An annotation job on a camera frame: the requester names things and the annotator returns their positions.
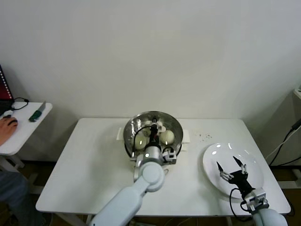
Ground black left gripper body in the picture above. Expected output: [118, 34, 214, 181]
[148, 132, 160, 148]

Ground black wall cable with plug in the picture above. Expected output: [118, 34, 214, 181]
[269, 117, 301, 167]

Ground black looped desk cable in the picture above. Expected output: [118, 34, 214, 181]
[10, 97, 30, 111]

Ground green handled knife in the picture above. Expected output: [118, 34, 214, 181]
[28, 101, 47, 123]

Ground right wrist camera unit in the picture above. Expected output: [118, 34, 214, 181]
[242, 188, 269, 211]

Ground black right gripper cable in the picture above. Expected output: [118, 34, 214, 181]
[230, 188, 253, 221]

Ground white side table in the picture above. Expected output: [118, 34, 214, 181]
[0, 102, 53, 205]

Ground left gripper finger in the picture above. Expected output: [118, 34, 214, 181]
[150, 115, 159, 134]

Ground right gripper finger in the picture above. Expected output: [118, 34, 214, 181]
[216, 161, 235, 182]
[232, 156, 248, 177]

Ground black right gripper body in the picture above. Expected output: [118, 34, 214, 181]
[229, 170, 256, 196]

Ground stainless steel steamer basket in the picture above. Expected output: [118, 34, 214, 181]
[117, 111, 190, 163]

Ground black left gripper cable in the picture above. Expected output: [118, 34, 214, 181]
[132, 126, 153, 157]

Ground white steamed baozi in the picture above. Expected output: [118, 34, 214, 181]
[134, 135, 149, 150]
[159, 131, 175, 145]
[143, 120, 153, 137]

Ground white round plate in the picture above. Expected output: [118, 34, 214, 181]
[202, 142, 264, 200]

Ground round glass lid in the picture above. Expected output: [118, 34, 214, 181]
[123, 111, 184, 159]

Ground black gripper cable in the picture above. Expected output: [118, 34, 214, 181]
[132, 126, 153, 157]
[230, 188, 253, 221]

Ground scattered dark crumbs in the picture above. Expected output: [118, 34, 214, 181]
[192, 131, 212, 142]

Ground white wall cable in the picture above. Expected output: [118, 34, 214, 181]
[265, 134, 291, 161]

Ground black laptop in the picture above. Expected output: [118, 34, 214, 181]
[0, 65, 14, 116]

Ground person's bare hand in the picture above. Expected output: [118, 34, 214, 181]
[0, 117, 19, 146]

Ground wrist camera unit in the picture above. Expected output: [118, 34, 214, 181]
[161, 147, 177, 165]
[242, 188, 269, 211]

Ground left wrist camera unit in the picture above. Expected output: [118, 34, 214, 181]
[161, 147, 177, 165]

